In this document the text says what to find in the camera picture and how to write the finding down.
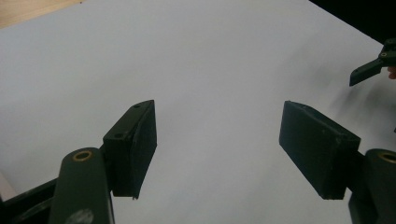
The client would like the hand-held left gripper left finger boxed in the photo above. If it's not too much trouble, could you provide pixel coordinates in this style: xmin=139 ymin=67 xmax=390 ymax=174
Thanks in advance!
xmin=102 ymin=99 xmax=158 ymax=200

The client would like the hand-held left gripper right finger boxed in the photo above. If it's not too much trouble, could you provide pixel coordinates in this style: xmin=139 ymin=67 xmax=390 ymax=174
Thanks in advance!
xmin=278 ymin=100 xmax=362 ymax=201

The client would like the black curtain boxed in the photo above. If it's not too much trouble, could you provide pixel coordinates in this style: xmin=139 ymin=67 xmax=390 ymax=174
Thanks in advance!
xmin=308 ymin=0 xmax=396 ymax=45

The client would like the wooden table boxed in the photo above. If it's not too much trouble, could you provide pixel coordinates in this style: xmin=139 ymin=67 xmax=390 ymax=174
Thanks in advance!
xmin=0 ymin=0 xmax=86 ymax=30

